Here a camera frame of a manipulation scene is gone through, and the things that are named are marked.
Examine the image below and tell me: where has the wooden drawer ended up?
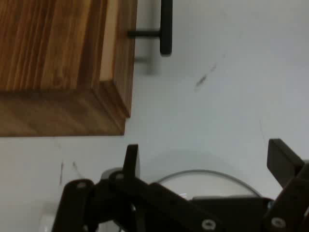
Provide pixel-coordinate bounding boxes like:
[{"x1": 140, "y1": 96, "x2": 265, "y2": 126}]
[{"x1": 100, "y1": 0, "x2": 138, "y2": 119}]

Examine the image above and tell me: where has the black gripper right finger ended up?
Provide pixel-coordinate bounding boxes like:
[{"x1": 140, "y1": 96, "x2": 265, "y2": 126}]
[{"x1": 262, "y1": 138, "x2": 309, "y2": 232}]

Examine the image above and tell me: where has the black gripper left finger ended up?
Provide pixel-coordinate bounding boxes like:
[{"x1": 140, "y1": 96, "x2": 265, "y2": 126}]
[{"x1": 51, "y1": 144, "x2": 226, "y2": 232}]

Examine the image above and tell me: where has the black metal drawer handle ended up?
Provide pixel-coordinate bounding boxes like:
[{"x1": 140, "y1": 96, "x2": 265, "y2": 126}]
[{"x1": 127, "y1": 0, "x2": 173, "y2": 57}]

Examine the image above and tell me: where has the white bowl with dark rim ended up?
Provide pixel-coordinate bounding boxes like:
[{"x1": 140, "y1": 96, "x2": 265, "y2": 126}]
[{"x1": 154, "y1": 169, "x2": 264, "y2": 201}]

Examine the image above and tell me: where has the brown wooden drawer cabinet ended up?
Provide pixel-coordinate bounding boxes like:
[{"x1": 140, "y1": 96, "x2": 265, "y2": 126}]
[{"x1": 0, "y1": 0, "x2": 126, "y2": 137}]

